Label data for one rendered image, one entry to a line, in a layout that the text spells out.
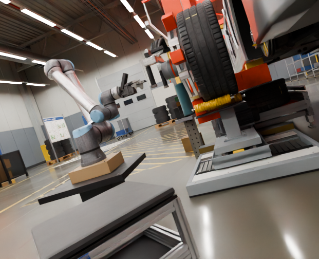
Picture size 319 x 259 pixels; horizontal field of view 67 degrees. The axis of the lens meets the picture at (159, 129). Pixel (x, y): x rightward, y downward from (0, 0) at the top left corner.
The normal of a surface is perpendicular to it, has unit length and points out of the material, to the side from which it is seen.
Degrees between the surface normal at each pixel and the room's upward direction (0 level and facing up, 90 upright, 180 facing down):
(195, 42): 84
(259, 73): 90
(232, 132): 90
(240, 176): 90
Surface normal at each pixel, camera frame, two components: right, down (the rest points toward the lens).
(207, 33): -0.33, -0.01
